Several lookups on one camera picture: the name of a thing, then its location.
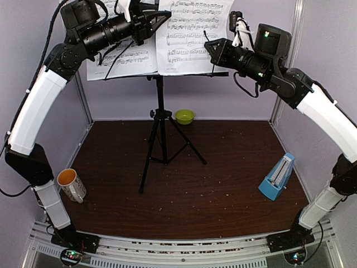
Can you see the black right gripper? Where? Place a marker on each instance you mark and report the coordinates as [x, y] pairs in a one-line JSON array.
[[218, 57]]

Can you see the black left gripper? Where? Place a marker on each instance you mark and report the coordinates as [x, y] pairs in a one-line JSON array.
[[142, 25]]

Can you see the sheet music page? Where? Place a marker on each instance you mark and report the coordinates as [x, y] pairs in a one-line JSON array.
[[180, 40], [125, 60]]

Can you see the black folding music stand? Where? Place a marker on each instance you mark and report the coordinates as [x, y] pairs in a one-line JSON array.
[[158, 133]]

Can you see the blue metronome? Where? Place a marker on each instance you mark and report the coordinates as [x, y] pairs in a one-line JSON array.
[[275, 182]]

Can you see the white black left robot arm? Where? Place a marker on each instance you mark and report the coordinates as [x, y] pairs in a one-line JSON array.
[[87, 33]]

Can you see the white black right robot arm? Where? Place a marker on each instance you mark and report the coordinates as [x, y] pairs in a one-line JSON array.
[[265, 65]]

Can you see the green plastic bowl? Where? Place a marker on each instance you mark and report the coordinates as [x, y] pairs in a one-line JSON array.
[[184, 116]]

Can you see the white patterned coffee mug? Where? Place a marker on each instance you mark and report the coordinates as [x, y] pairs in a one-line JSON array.
[[72, 185]]

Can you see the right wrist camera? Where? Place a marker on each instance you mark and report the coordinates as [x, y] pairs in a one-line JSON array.
[[242, 33]]

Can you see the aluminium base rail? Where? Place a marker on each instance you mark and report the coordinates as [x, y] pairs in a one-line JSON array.
[[243, 251]]

